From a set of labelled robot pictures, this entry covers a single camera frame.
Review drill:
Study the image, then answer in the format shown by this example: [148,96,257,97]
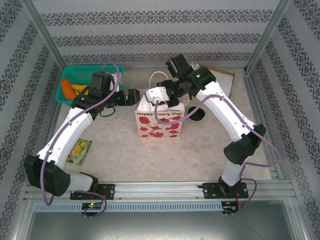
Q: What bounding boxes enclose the slotted grey cable duct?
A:
[33,201,223,213]

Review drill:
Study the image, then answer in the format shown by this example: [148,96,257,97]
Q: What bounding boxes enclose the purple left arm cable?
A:
[41,62,122,220]

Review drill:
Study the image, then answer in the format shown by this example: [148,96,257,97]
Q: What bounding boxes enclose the yellow green candy packet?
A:
[65,138,93,166]

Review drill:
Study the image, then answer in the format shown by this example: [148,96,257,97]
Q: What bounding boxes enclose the white napkin stack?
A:
[212,69,235,96]

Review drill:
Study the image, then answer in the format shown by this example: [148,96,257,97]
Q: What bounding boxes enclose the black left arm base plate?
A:
[69,183,116,201]

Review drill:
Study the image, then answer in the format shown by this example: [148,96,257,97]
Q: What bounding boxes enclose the orange toy fruit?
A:
[61,79,77,100]

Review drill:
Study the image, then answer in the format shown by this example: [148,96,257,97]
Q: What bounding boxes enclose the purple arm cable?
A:
[153,93,281,218]
[41,62,122,220]

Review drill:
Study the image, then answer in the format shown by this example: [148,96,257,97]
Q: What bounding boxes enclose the brown cardboard box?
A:
[199,65,236,98]

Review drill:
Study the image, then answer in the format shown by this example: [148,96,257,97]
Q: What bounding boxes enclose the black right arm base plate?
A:
[201,182,250,200]

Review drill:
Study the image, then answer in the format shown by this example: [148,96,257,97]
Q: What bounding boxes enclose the teal plastic basket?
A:
[55,65,125,104]

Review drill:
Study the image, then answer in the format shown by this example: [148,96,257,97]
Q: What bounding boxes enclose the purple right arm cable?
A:
[153,93,281,218]

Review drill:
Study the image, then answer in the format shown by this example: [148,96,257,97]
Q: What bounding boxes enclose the aluminium frame post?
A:
[21,0,66,73]
[246,0,293,73]

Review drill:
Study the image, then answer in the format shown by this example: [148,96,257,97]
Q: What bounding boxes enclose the thin black left gripper cable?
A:
[99,107,117,118]

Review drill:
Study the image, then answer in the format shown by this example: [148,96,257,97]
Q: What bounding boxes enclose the black plastic lid stack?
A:
[187,106,206,122]

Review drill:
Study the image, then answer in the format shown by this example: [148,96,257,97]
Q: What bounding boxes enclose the white and red paper bag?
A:
[135,71,187,140]

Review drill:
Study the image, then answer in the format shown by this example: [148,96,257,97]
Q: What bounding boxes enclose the aluminium mounting rail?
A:
[23,181,293,201]

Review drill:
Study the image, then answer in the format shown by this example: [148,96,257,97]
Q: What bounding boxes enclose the aluminium side rail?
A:
[34,99,62,183]
[241,69,285,181]

